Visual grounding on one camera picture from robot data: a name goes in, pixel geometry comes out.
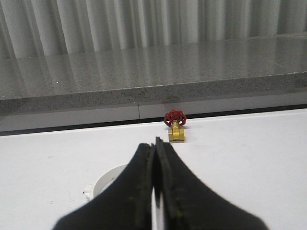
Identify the white pleated curtain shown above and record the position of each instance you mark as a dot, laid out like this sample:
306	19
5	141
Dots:
31	28

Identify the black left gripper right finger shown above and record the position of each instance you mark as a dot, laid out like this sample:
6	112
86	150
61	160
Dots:
188	204

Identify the grey stone counter ledge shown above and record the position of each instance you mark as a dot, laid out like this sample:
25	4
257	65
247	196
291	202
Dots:
145	83

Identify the brass valve red handwheel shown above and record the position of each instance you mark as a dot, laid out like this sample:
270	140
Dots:
175	120

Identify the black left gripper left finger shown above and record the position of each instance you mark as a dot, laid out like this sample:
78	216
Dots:
124	205

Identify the white half clamp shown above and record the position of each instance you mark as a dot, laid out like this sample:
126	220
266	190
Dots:
91	191

